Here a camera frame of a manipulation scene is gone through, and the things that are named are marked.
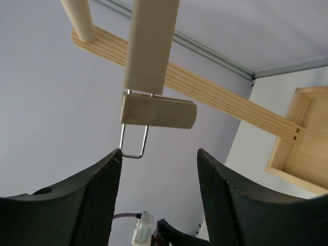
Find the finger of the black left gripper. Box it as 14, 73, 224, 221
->
156, 219, 209, 246

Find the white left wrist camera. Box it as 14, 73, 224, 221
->
132, 212, 154, 246

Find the taupe clip hanger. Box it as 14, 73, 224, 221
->
119, 1, 197, 159

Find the wooden hanger rack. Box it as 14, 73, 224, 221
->
62, 1, 327, 195

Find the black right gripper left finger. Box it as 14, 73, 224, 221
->
1, 149, 122, 245

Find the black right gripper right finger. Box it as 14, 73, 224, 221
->
197, 149, 327, 245

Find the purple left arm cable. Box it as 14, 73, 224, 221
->
112, 211, 140, 220

